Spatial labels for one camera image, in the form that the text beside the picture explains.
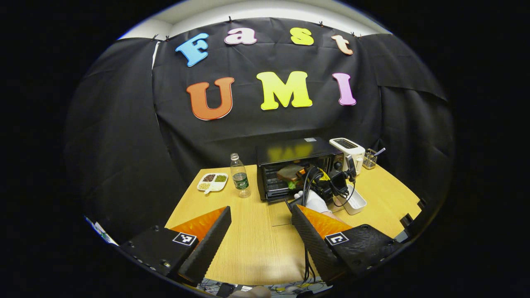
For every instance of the small black box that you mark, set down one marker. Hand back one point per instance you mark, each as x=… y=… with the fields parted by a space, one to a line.
x=225 y=290

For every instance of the black electric oven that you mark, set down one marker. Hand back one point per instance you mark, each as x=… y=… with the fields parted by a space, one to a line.
x=281 y=151

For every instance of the sandwich with lettuce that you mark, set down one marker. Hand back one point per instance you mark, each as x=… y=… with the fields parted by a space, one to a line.
x=289 y=173

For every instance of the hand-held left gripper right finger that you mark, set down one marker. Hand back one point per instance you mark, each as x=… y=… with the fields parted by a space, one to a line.
x=314 y=244

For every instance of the black backdrop cloth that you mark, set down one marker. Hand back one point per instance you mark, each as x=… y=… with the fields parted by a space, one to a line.
x=269 y=116

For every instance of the white toaster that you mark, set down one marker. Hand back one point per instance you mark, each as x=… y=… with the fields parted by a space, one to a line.
x=350 y=147

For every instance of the silver spoon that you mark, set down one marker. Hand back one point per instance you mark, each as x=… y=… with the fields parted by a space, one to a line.
x=379 y=151

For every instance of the white rectangular tray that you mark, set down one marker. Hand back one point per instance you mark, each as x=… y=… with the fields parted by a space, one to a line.
x=358 y=203

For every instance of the white divided plate with beans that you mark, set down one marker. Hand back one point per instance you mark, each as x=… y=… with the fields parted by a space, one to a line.
x=212 y=182

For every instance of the clear plastic water bottle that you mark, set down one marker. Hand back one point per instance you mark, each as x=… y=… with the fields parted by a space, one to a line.
x=240 y=180

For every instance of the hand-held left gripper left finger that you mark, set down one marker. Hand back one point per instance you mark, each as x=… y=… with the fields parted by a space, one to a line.
x=207 y=248

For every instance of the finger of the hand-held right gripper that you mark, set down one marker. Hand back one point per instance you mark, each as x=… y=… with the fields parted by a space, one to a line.
x=304 y=171

